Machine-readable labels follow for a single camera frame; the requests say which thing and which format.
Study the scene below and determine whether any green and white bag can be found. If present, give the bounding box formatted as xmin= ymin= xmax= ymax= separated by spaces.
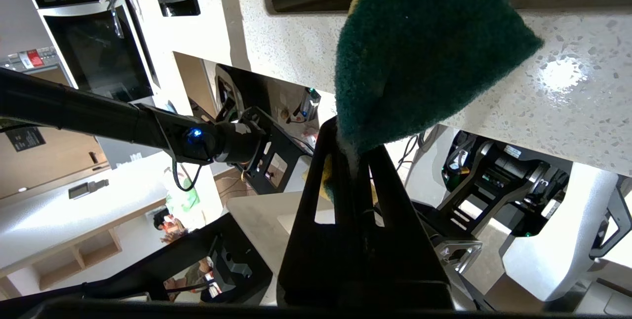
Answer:
xmin=164 ymin=167 xmax=201 ymax=217

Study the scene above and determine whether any black built-in oven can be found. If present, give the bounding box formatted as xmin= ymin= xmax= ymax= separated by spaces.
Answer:
xmin=21 ymin=0 xmax=161 ymax=103

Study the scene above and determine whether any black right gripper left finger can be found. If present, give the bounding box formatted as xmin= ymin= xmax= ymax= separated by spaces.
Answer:
xmin=276 ymin=117 xmax=361 ymax=307

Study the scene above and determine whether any white and black robot base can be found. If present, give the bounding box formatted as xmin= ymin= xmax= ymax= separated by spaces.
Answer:
xmin=212 ymin=62 xmax=632 ymax=312

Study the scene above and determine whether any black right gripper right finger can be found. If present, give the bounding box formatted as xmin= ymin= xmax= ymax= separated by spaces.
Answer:
xmin=358 ymin=144 xmax=452 ymax=309

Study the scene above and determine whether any light wooden shelf unit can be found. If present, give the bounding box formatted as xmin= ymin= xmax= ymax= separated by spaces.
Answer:
xmin=0 ymin=198 xmax=169 ymax=292

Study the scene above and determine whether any green and yellow sponge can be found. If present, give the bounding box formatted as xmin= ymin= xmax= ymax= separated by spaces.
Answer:
xmin=320 ymin=0 xmax=545 ymax=203

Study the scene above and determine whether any seated person white shirt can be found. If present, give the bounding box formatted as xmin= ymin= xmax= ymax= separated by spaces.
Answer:
xmin=152 ymin=207 xmax=192 ymax=246

